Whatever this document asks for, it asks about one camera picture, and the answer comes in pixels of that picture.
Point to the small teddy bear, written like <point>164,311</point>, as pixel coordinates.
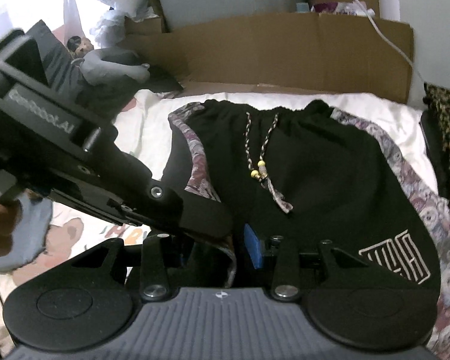
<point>78,46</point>

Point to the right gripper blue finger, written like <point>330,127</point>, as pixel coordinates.
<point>254,247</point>

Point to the light blue jeans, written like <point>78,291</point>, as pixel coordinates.
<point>29,234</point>

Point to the white bear print duvet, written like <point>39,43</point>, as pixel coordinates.
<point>144,132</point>

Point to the dark green pillow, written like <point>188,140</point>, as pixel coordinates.
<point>62,76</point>

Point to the brown cardboard sheet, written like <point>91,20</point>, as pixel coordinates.
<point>318,52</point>

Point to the grey plush toy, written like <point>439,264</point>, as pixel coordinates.
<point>112,65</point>

